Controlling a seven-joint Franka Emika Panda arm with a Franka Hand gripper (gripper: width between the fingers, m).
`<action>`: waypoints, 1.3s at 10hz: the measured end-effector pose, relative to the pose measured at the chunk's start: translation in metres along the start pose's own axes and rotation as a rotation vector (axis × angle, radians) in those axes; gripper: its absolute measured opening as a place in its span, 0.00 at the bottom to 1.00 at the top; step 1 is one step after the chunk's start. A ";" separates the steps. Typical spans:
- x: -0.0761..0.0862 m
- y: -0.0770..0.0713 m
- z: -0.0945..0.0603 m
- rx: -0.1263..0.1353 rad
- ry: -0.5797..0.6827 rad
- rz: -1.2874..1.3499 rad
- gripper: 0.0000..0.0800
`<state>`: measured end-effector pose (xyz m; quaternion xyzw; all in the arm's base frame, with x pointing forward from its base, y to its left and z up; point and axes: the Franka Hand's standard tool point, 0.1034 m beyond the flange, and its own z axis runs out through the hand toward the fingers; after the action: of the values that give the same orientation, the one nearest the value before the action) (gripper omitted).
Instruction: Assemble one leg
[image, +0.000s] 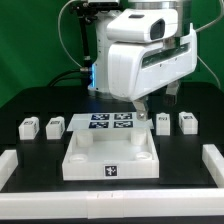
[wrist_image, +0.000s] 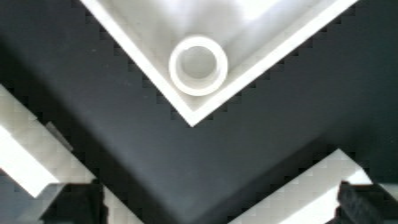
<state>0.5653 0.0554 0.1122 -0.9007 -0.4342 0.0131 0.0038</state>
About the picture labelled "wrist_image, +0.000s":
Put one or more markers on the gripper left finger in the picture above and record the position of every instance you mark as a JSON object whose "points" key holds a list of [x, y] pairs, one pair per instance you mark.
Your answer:
{"points": [[37, 160]]}

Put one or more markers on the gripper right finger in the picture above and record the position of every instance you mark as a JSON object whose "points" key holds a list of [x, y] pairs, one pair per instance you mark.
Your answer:
{"points": [[332, 196]]}

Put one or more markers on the white square tabletop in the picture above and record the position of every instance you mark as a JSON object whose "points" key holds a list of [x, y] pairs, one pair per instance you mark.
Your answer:
{"points": [[206, 43]]}

